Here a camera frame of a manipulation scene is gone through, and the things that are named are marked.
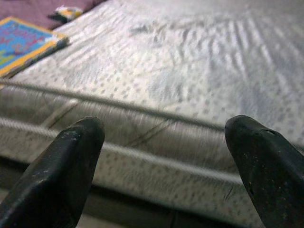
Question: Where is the white quilted mattress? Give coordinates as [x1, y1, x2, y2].
[0, 0, 304, 228]

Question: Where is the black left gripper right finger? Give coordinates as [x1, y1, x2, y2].
[224, 115, 304, 228]

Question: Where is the purple cartoon print blanket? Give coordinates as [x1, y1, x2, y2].
[0, 0, 107, 31]

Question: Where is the blue yellow-bordered children's book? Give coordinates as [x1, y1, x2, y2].
[0, 16, 70, 79]

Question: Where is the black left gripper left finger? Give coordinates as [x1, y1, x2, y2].
[0, 116, 105, 228]

